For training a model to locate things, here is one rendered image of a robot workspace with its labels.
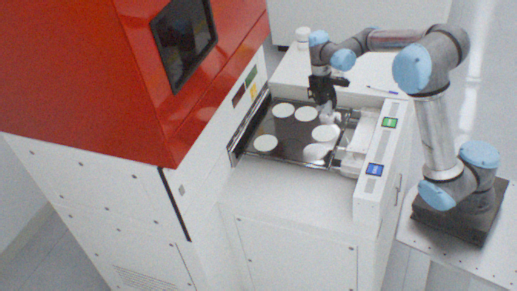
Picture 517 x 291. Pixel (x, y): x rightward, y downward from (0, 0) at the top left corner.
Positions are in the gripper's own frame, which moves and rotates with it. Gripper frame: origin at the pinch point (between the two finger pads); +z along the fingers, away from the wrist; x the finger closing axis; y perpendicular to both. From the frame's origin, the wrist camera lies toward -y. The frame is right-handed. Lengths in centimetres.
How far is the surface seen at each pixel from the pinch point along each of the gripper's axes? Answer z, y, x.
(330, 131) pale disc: 10.7, -0.5, -1.9
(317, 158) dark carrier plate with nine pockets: 11.9, 13.0, 6.7
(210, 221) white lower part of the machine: 23, 60, -3
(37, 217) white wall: 83, 131, -139
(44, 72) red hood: -54, 88, -14
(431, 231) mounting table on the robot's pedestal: 24, 0, 53
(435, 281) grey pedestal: 63, -7, 50
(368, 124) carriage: 13.0, -16.4, 3.1
